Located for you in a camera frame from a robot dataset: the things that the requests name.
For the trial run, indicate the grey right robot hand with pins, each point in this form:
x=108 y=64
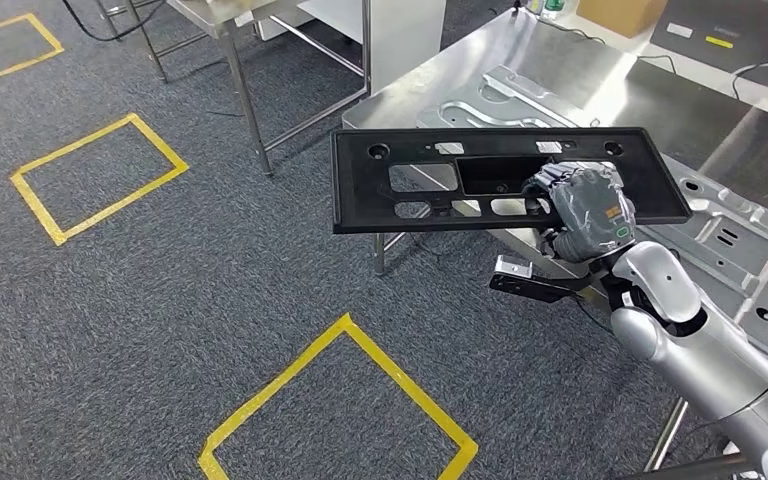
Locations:
x=589 y=212

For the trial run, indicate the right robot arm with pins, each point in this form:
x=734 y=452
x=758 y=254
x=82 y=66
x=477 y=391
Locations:
x=702 y=351

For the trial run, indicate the stainless steel workbench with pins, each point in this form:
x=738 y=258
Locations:
x=556 y=60

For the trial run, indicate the stamped silver metal panel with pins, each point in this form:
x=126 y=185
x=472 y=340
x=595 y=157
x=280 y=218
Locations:
x=742 y=245

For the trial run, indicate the light grey desk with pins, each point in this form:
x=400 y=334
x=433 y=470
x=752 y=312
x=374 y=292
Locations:
x=695 y=71

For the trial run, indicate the cardboard box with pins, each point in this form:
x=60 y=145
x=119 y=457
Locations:
x=622 y=13

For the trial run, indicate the green bottle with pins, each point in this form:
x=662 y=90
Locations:
x=554 y=5

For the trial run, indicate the dark grey flat device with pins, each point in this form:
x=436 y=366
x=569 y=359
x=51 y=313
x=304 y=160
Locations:
x=742 y=26

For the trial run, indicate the white cabinet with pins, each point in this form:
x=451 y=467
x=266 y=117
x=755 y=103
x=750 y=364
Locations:
x=410 y=40

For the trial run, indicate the yellow floor tape square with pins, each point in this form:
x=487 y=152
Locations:
x=274 y=387
x=38 y=210
x=45 y=32

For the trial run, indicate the pale wrist camera on bracket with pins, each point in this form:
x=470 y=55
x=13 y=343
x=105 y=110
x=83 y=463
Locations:
x=513 y=266

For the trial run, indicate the steel frame table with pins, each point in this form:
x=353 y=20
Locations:
x=246 y=99

